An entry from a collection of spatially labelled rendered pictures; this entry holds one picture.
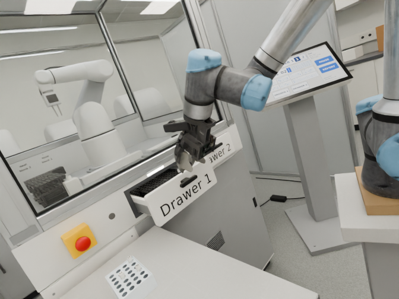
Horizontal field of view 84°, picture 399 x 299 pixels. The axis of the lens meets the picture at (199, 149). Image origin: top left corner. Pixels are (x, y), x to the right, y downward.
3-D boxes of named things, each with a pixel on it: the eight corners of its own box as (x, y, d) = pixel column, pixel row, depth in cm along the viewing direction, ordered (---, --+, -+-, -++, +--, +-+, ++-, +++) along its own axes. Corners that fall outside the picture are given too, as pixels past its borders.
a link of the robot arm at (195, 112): (177, 96, 54) (199, 89, 59) (176, 113, 57) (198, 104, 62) (199, 109, 51) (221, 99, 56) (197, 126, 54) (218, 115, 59)
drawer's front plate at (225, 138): (235, 150, 117) (228, 131, 115) (198, 177, 99) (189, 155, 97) (232, 150, 119) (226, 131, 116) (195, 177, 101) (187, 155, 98)
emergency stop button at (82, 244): (94, 245, 64) (88, 234, 63) (79, 255, 62) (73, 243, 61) (91, 242, 67) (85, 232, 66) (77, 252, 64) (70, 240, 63)
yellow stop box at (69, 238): (99, 244, 67) (88, 224, 66) (75, 261, 63) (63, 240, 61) (94, 239, 71) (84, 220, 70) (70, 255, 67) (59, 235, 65)
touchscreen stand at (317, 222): (387, 237, 133) (361, 66, 109) (312, 255, 138) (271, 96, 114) (339, 197, 181) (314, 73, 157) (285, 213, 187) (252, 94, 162)
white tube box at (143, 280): (158, 285, 55) (152, 273, 54) (127, 313, 50) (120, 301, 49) (138, 266, 64) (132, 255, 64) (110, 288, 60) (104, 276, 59)
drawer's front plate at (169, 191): (217, 182, 87) (208, 156, 84) (159, 228, 69) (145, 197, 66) (214, 181, 88) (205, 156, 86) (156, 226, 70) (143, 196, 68)
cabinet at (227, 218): (278, 260, 144) (244, 146, 125) (149, 462, 80) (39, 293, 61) (187, 227, 215) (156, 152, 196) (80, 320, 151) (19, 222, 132)
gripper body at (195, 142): (196, 164, 60) (201, 127, 53) (174, 149, 65) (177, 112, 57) (214, 152, 65) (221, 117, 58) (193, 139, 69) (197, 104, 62)
